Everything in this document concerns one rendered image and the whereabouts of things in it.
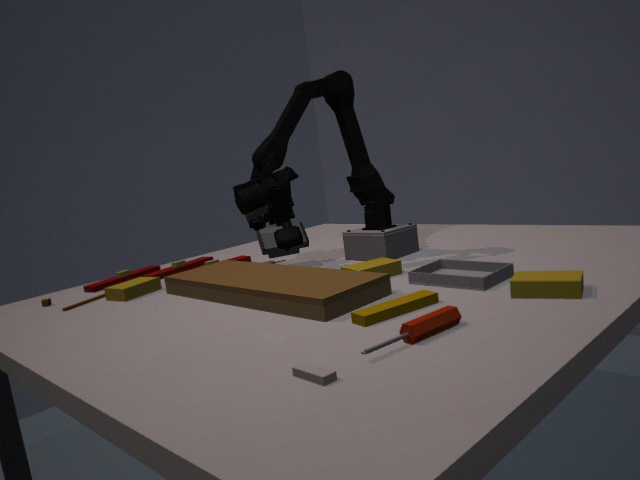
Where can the yellow flat bar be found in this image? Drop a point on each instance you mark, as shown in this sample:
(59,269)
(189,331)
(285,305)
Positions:
(394,308)

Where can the olive yellow rectangular block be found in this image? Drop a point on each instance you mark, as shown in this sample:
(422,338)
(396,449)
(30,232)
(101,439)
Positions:
(379,265)
(133,289)
(547,284)

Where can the brown rectangular panel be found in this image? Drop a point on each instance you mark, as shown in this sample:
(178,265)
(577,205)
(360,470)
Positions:
(319,294)

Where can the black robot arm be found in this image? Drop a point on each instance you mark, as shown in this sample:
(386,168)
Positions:
(365,181)

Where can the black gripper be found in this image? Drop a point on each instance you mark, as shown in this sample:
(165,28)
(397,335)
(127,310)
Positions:
(290,235)

